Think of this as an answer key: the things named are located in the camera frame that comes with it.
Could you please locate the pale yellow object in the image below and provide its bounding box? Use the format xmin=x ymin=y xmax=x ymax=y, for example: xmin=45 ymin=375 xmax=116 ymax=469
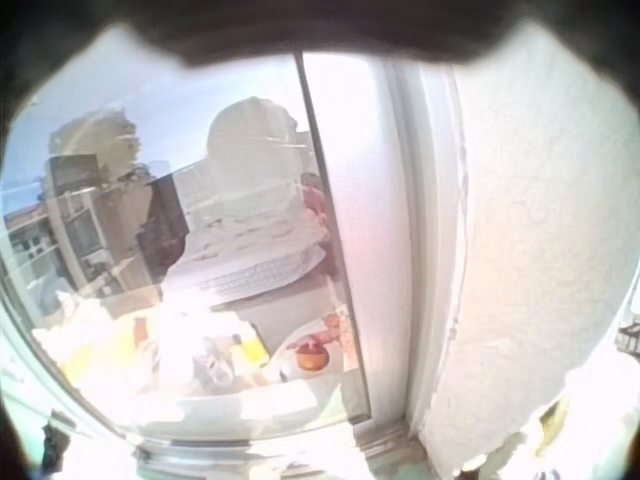
xmin=533 ymin=399 xmax=572 ymax=459

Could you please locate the white domed cover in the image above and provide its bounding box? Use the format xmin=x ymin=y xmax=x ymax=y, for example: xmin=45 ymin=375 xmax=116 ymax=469
xmin=204 ymin=96 xmax=302 ymax=201

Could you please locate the dark flat board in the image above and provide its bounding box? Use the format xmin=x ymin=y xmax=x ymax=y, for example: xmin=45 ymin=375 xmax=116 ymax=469
xmin=135 ymin=174 xmax=192 ymax=292

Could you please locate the pink cloth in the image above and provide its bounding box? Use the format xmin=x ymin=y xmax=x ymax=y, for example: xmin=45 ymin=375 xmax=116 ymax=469
xmin=299 ymin=172 xmax=342 ymax=277

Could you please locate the grey building outside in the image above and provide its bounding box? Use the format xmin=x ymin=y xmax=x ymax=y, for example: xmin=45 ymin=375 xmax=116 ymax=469
xmin=5 ymin=153 xmax=166 ymax=301

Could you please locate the dark wire rack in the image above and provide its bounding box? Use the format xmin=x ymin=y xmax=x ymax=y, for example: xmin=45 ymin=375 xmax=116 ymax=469
xmin=615 ymin=319 xmax=640 ymax=359

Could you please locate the orange bowl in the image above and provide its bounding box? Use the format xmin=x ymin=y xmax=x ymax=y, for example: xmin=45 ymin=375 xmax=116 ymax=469
xmin=294 ymin=337 xmax=331 ymax=373

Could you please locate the black clip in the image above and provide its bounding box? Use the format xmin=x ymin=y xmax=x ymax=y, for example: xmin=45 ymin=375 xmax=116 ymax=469
xmin=40 ymin=409 xmax=73 ymax=472

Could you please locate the tree outside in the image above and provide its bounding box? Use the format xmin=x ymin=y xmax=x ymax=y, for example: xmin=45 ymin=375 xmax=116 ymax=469
xmin=47 ymin=108 xmax=147 ymax=187

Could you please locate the yellow bottle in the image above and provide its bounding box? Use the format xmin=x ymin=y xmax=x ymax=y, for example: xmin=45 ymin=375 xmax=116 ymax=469
xmin=229 ymin=333 xmax=267 ymax=367

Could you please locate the white window frame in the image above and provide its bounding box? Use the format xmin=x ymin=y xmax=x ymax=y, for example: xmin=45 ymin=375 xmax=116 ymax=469
xmin=0 ymin=52 xmax=469 ymax=469

